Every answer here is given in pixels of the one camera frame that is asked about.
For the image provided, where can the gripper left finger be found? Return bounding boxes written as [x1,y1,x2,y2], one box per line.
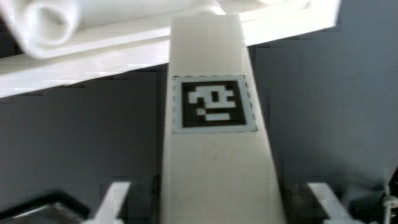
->
[82,182,132,224]

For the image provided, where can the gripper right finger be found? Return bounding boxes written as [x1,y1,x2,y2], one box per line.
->
[308,183,363,224]

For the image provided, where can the white desk leg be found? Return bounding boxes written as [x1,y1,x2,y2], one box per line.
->
[160,15,288,224]

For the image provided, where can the white desk tabletop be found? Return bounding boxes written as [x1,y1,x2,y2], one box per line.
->
[0,0,342,99]

